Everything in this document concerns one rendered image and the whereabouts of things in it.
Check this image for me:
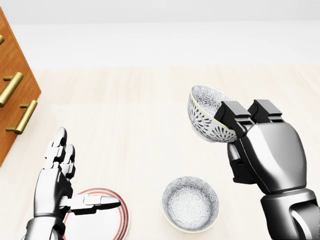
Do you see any black white patterned bowl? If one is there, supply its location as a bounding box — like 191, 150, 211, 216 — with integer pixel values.
161, 176, 220, 234
186, 85, 239, 144

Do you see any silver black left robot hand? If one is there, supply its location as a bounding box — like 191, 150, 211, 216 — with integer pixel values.
33, 126, 122, 218

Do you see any white plate with red rings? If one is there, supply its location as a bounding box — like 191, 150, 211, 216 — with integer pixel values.
61, 186, 131, 240

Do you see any wooden cabinet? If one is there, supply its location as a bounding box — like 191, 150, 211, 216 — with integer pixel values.
0, 6, 42, 167

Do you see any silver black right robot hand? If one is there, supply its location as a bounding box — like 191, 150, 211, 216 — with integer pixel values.
214, 99, 308, 195

